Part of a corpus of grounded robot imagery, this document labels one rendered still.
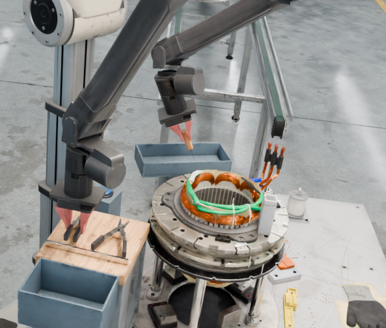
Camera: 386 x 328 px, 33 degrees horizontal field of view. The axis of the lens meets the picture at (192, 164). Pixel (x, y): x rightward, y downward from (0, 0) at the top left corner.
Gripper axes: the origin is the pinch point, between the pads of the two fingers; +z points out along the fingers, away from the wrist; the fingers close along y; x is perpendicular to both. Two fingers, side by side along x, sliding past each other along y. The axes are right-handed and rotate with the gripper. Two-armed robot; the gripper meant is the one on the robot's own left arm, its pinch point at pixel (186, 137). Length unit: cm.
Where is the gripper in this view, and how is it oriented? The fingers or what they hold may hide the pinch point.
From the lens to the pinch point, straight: 177.3
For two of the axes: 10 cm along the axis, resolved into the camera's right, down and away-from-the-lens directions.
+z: 2.8, 7.9, 5.4
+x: -1.1, -5.3, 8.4
